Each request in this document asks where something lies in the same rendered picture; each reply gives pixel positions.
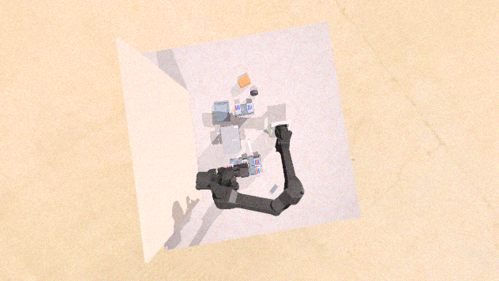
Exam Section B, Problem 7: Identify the white flat panel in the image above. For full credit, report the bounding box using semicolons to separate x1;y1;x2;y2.
116;37;202;262

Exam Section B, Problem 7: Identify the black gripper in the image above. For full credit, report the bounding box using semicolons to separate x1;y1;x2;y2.
208;163;250;178

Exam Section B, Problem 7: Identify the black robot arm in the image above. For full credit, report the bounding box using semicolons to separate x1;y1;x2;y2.
195;124;305;216

